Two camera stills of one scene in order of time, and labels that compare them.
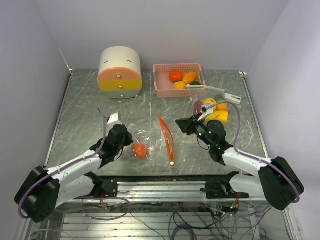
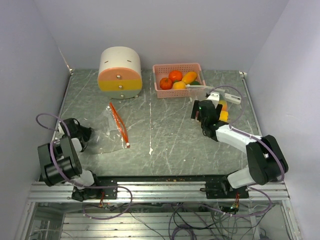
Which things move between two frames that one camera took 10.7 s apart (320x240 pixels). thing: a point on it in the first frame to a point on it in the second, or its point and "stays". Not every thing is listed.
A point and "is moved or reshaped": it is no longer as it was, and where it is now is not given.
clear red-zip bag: [153, 141] is moved or reshaped
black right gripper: [185, 123] to [196, 108]
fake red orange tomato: [140, 150] to [165, 83]
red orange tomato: [175, 76] stays
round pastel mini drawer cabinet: [120, 72] stays
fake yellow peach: [179, 85] stays
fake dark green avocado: [195, 83] stays
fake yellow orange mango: [189, 77] stays
